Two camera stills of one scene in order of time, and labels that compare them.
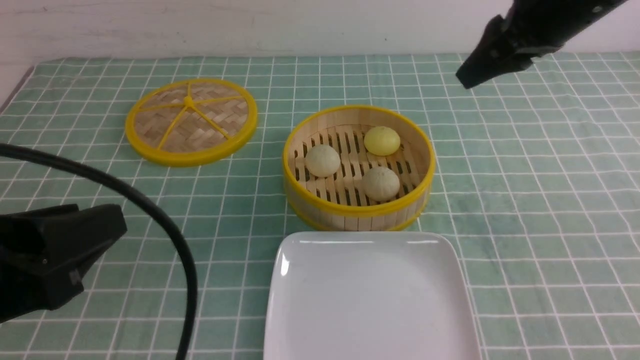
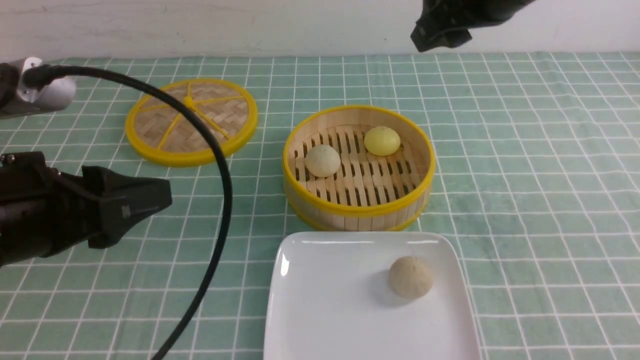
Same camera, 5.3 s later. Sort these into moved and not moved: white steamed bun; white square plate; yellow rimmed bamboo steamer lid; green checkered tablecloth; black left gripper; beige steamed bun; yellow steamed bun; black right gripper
Moved: black left gripper; beige steamed bun; black right gripper
Not moved: yellow steamed bun; green checkered tablecloth; yellow rimmed bamboo steamer lid; white square plate; white steamed bun
